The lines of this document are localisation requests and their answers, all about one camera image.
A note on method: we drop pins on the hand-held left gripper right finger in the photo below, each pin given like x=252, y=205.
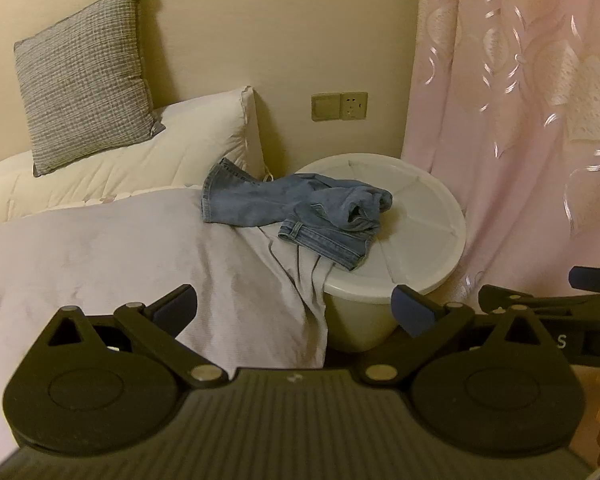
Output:
x=412, y=317

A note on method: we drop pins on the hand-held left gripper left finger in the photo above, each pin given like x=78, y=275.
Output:
x=175, y=304

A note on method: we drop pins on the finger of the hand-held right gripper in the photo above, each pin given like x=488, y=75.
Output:
x=597, y=279
x=555, y=302

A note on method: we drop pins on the blue denim jeans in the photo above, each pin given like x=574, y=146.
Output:
x=260, y=200

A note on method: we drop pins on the white round lidded bin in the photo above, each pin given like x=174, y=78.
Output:
x=420, y=230

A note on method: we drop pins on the light grey blanket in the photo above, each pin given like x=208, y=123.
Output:
x=105, y=250

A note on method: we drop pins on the white quilted pillow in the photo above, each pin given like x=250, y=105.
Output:
x=180, y=145

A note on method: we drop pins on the pink patterned curtain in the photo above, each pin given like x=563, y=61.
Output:
x=505, y=135

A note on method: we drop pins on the grey woven pillow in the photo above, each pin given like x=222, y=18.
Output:
x=85, y=80

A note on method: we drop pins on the wall power socket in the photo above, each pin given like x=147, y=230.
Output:
x=354, y=105

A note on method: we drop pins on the wall light switch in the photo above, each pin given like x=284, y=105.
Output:
x=326, y=107

